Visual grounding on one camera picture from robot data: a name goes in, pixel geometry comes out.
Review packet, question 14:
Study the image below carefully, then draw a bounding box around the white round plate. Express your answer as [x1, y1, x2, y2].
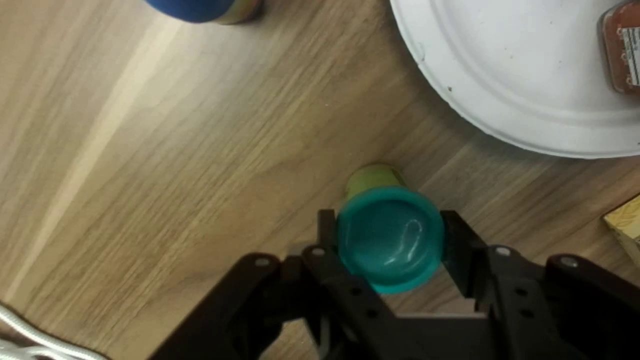
[389, 0, 640, 162]

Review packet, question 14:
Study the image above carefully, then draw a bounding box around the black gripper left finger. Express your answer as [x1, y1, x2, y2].
[316, 208, 345, 271]

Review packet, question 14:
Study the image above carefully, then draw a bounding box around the small blue bottle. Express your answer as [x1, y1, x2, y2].
[143, 0, 265, 26]

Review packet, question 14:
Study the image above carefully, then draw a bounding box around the teal lid putty tub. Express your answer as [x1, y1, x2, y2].
[335, 162, 447, 299]

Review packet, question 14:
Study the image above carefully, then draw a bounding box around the thick white coiled cable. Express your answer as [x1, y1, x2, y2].
[0, 302, 110, 360]

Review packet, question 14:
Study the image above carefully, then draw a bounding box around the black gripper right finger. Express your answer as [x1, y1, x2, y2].
[438, 208, 492, 301]

